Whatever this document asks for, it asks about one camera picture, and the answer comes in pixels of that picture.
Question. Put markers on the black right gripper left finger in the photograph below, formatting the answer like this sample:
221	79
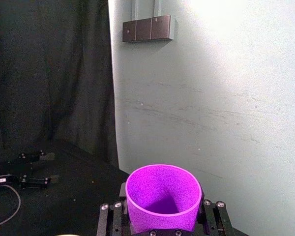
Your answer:
113	218

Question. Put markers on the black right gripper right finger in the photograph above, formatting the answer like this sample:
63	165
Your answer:
216	218

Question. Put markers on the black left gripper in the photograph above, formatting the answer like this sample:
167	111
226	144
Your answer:
2	183

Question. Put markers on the pink cup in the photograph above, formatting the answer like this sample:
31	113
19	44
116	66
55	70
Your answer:
162	186

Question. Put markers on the black cloth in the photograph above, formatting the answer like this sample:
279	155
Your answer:
51	86

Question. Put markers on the dark wall junction box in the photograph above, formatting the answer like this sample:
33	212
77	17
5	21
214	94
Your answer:
147	28

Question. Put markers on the grey wall conduit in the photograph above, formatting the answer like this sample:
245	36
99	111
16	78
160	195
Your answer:
145	8

